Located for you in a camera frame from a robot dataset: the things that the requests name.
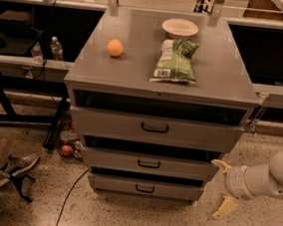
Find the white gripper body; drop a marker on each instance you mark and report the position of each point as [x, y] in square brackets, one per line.
[236, 183]

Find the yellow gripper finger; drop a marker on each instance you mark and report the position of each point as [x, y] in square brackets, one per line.
[227, 206]
[225, 168]

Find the grey drawer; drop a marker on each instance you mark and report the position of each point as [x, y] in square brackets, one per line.
[156, 129]
[146, 163]
[145, 187]

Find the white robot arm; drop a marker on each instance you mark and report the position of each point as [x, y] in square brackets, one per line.
[247, 182]

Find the grey drawer cabinet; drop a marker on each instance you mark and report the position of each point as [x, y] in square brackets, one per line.
[222, 94]

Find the grey bottom drawer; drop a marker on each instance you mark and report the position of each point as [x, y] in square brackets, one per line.
[145, 187]

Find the grey top drawer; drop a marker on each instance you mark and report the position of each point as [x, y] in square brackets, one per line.
[156, 129]

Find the green chip bag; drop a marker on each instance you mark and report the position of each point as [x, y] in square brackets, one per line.
[174, 64]

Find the beige bowl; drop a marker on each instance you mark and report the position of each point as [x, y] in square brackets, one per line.
[179, 28]

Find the red apple on floor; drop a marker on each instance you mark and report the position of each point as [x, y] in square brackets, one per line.
[66, 150]

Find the orange fruit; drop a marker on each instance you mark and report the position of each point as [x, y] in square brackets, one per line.
[115, 48]

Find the clear water bottle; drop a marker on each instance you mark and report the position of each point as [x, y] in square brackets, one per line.
[57, 50]
[37, 54]

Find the grey sneaker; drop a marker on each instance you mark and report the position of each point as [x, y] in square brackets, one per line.
[18, 165]

